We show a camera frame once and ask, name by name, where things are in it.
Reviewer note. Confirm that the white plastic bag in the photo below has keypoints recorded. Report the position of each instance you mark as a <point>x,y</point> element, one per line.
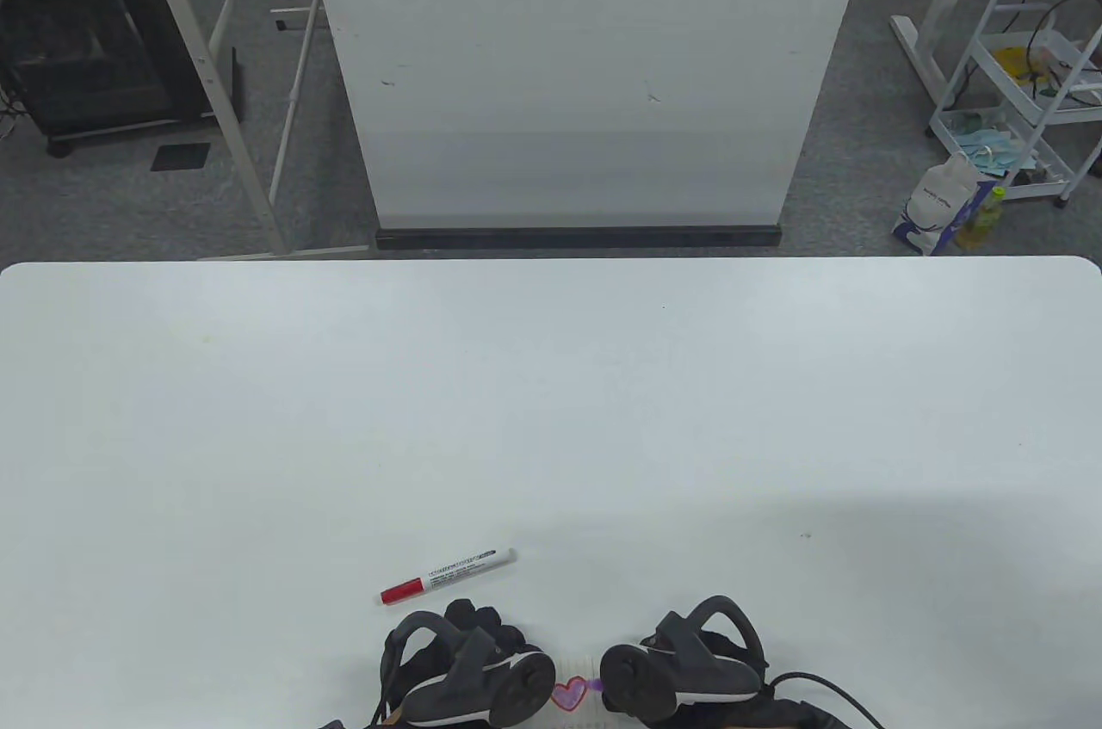
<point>938,200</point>

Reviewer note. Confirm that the black cabinet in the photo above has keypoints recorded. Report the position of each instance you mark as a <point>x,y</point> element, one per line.
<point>86,58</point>

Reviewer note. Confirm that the person's left hand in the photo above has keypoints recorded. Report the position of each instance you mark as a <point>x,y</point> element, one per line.
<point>482,619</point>

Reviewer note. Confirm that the yellow-green bottle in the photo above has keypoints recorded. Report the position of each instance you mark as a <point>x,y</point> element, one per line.
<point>981,225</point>

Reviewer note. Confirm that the white desk leg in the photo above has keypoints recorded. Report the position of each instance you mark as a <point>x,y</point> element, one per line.
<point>917,53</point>

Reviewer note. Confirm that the purple glitter glue pen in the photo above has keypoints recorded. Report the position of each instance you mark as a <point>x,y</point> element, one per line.
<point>595,686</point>

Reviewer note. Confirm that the white utility cart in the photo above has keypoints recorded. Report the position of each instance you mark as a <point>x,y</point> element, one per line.
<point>982,33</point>

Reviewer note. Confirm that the black floor plate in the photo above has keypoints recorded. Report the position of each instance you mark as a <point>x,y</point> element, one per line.
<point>181,157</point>

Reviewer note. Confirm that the person's right hand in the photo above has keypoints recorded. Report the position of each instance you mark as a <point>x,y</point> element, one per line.
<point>721,645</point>

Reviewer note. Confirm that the white metal frame stand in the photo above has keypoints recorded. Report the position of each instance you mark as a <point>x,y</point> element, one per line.
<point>202,66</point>

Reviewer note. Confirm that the teal face masks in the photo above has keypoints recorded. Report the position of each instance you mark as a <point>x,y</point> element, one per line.
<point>981,139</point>

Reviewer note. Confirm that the grey right wrist tracker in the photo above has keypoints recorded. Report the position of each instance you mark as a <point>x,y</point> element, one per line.
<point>637,684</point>

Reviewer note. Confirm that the grey wrist tracker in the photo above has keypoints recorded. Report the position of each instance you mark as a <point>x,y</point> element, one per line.
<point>637,684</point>
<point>523,690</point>

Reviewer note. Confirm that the yellow item on cart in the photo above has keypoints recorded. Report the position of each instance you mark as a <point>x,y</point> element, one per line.
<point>1012,62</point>

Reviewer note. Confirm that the grey left wrist tracker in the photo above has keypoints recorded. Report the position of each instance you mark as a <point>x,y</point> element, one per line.
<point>523,690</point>

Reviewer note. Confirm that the white paper with heart outline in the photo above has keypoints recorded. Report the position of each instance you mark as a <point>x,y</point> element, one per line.
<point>575,669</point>

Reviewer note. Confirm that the white marker with red cap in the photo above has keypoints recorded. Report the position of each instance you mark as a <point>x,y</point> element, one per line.
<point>456,572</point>

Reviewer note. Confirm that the black board base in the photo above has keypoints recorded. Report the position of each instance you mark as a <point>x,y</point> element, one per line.
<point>577,237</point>

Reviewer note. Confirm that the white partition board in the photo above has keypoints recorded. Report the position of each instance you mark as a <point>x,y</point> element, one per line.
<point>585,75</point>

